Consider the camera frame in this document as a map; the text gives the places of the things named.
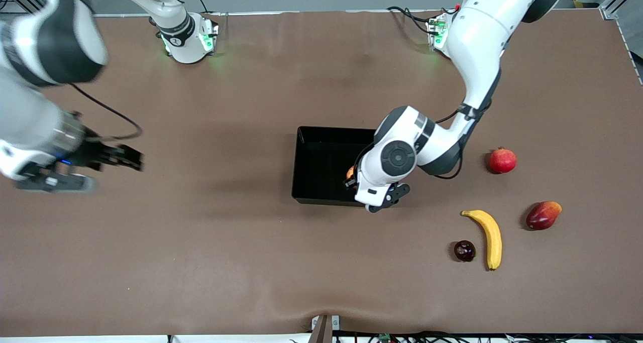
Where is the black left base cable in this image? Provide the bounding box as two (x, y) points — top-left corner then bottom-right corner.
(386, 6), (443, 35)

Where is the black plastic box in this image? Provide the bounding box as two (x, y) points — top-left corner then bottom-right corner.
(291, 126), (398, 207)

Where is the dark purple round fruit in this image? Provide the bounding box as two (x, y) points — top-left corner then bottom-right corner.
(454, 240), (476, 262)

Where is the metal bracket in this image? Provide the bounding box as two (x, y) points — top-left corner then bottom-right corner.
(310, 314), (341, 343)

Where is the black right base cable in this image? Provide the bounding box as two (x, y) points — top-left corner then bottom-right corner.
(188, 0), (222, 30)

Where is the brown table cover sheet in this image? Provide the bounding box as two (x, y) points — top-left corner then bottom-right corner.
(0, 9), (643, 336)

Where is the yellow banana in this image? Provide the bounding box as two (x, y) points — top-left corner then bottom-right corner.
(461, 209), (503, 271)

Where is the black base cable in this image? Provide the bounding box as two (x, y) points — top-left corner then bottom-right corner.
(188, 0), (222, 30)
(386, 6), (443, 35)

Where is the red yellow mango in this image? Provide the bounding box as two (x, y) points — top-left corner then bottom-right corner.
(525, 201), (563, 231)

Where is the red pomegranate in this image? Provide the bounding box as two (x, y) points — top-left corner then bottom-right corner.
(489, 147), (517, 174)

